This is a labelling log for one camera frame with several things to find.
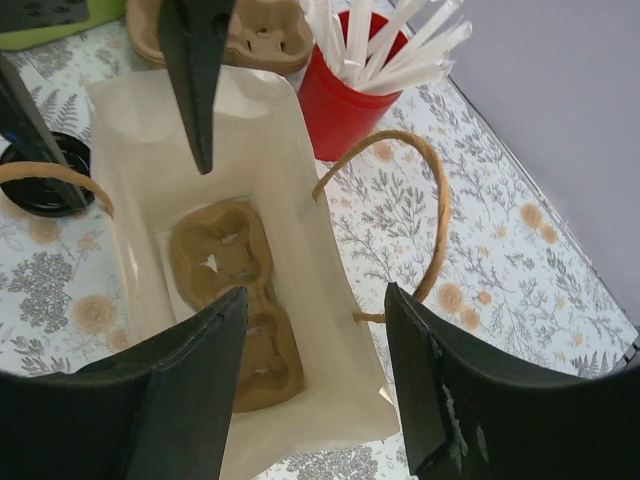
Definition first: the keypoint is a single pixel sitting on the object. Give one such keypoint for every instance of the green plastic basket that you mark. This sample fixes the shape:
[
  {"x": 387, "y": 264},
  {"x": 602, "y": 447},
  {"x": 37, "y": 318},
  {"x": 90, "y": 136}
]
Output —
[{"x": 29, "y": 23}]

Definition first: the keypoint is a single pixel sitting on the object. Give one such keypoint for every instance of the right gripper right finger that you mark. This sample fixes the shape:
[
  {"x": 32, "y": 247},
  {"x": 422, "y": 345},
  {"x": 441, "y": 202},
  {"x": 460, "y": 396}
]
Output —
[{"x": 471, "y": 411}]

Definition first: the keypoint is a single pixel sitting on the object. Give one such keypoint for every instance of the red cup holder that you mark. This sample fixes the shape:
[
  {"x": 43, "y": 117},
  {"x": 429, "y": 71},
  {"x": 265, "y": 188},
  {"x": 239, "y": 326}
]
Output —
[{"x": 336, "y": 115}]

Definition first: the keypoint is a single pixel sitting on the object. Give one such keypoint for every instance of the spare black cup lid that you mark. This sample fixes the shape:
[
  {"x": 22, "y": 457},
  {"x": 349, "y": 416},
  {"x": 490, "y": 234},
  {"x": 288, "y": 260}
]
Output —
[{"x": 39, "y": 197}]

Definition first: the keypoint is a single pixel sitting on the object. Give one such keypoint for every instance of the floral table mat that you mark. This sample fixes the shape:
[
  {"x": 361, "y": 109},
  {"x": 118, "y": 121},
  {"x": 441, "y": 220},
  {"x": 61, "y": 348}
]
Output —
[{"x": 512, "y": 276}]

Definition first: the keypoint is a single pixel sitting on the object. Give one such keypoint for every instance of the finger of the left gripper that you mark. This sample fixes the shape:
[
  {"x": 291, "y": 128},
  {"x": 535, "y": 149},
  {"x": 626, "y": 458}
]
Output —
[
  {"x": 23, "y": 126},
  {"x": 192, "y": 38}
]

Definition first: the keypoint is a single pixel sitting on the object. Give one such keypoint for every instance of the brown paper bag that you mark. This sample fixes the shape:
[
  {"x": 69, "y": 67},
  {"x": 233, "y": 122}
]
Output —
[{"x": 309, "y": 377}]

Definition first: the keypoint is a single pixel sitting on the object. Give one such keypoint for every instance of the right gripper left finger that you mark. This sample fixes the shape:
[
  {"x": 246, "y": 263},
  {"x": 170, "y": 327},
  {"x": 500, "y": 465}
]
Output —
[{"x": 158, "y": 410}]

